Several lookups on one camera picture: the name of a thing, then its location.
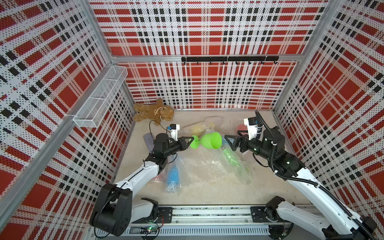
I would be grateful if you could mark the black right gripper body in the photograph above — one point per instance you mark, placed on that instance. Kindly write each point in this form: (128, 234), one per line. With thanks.
(248, 144)

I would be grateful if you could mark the red glass in bubble wrap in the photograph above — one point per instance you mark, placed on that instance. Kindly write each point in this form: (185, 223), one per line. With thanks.
(240, 128)

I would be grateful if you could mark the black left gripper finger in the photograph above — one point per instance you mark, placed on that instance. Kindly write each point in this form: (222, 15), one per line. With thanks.
(187, 139)
(185, 145)

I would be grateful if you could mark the green wine glass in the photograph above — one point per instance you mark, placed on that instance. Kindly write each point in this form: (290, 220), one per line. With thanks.
(212, 141)
(241, 169)

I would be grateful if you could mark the bubble wrap sheet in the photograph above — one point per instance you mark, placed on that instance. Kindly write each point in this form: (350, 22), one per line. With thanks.
(201, 166)

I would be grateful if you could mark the brown teddy bear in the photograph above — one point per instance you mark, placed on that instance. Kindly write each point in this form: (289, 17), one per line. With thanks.
(157, 112)

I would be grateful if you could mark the black hook rail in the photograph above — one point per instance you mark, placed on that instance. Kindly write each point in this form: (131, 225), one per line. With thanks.
(260, 59)

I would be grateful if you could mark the white wire mesh basket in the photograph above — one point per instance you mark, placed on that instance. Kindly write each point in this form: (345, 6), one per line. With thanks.
(96, 106)

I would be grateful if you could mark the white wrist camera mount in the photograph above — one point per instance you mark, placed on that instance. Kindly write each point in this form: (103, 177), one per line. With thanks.
(254, 127)
(173, 129)

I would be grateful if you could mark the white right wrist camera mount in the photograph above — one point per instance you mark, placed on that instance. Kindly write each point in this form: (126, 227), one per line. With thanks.
(254, 127)

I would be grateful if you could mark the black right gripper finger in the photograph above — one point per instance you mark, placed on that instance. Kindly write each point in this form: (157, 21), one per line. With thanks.
(233, 144)
(232, 138)

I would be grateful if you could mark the green circuit board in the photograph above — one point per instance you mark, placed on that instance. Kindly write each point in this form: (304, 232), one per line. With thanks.
(149, 230)

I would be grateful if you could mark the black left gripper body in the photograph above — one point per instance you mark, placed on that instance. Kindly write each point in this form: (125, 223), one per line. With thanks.
(175, 147)

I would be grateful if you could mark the purple glass in bubble wrap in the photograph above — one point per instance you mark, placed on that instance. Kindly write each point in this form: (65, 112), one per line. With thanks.
(149, 141)

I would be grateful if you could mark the blue glass in bubble wrap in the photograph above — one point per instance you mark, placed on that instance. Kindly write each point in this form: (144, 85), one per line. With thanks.
(173, 184)

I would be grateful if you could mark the yellow glass in bubble wrap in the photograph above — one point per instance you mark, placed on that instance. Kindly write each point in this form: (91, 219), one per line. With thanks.
(199, 128)

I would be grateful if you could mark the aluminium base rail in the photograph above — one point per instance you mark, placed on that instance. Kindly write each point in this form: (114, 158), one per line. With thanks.
(231, 220)

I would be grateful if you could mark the pink glass in bubble wrap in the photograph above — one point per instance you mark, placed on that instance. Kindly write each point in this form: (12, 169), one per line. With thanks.
(159, 179)

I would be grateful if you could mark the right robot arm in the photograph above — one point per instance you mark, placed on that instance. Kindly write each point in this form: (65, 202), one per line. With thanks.
(336, 222)

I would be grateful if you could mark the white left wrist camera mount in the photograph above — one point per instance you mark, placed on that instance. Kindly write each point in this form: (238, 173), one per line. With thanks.
(173, 129)

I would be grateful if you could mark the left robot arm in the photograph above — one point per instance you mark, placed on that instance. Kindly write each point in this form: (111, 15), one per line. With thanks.
(115, 210)

